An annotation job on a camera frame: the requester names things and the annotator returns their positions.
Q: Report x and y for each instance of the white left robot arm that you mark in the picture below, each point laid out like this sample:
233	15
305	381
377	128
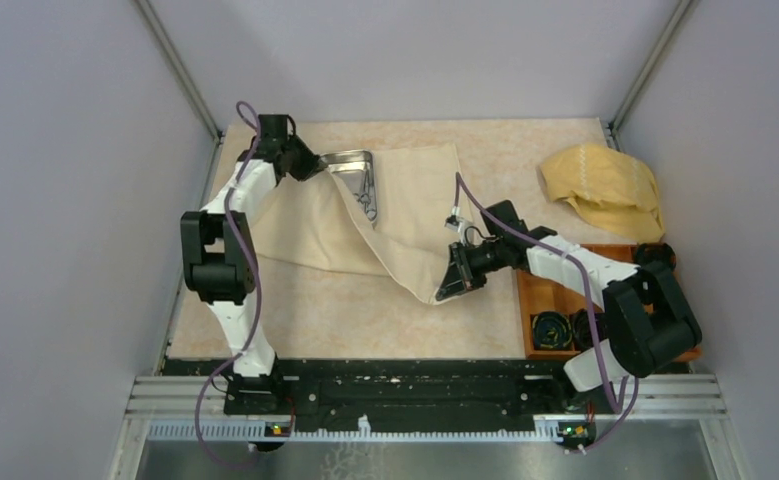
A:
219	260

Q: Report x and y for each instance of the wooden compartment tray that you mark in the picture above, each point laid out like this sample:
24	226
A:
537	295

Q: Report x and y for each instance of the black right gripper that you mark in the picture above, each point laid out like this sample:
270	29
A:
460	276

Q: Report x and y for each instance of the yellow crumpled cloth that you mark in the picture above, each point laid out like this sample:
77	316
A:
607	189

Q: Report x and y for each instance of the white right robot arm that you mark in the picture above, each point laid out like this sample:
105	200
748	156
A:
648	320

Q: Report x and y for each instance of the dark patterned fabric roll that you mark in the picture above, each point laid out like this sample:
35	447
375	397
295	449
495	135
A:
551	330

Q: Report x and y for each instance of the steel instrument tray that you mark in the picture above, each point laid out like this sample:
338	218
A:
346	169

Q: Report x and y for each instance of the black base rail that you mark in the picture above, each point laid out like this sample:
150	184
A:
502	386

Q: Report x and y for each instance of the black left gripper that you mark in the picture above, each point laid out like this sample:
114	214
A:
311	163

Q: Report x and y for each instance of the cream cloth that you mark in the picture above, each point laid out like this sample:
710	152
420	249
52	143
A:
320	224

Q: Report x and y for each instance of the steel surgical scissors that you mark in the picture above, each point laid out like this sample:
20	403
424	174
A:
364	196

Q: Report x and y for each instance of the aluminium frame rail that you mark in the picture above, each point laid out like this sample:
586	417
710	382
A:
677	428

